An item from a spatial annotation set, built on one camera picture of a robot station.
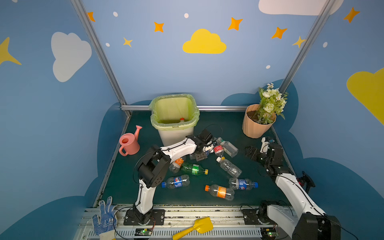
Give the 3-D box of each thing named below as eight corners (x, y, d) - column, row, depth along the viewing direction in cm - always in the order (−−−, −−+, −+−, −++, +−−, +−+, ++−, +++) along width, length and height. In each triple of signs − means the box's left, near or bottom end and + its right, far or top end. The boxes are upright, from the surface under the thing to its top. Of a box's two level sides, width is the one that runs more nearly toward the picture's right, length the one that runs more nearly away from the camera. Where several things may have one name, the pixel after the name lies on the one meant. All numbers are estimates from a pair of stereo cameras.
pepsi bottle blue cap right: (229, 190, 83) (230, 188, 81) (228, 180, 87) (229, 178, 84) (257, 190, 83) (259, 188, 81) (254, 180, 87) (256, 178, 84)
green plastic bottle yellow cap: (179, 171, 90) (179, 169, 87) (182, 163, 93) (182, 161, 90) (207, 177, 87) (207, 175, 85) (208, 169, 91) (209, 167, 88)
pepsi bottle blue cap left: (162, 191, 83) (161, 188, 80) (161, 181, 86) (160, 179, 83) (190, 185, 85) (190, 182, 82) (188, 176, 88) (188, 173, 85)
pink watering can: (121, 156, 96) (115, 148, 88) (129, 134, 108) (125, 125, 100) (137, 156, 96) (133, 148, 88) (143, 134, 108) (140, 125, 100)
